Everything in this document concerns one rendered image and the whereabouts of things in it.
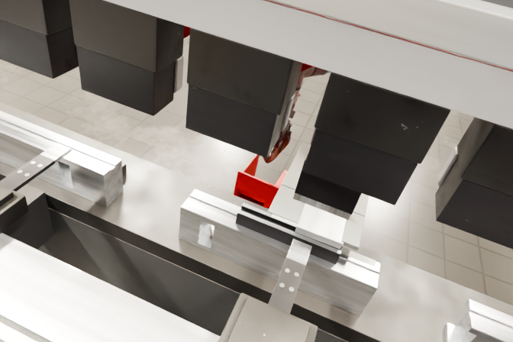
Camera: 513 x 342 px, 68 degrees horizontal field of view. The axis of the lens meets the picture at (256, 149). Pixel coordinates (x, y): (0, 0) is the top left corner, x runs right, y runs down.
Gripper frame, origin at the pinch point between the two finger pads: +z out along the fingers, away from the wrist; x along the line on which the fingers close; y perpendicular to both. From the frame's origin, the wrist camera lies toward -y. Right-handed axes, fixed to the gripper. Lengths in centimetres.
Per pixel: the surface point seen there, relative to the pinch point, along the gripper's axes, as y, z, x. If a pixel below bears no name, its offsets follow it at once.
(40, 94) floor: -80, 77, -187
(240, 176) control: 10.8, 2.2, -3.7
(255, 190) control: 10.6, 4.7, 1.3
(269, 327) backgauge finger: 60, -15, 21
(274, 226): 39.7, -12.9, 14.1
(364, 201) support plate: 22.8, -14.3, 27.8
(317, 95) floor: -217, 65, -26
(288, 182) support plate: 26.7, -14.0, 12.1
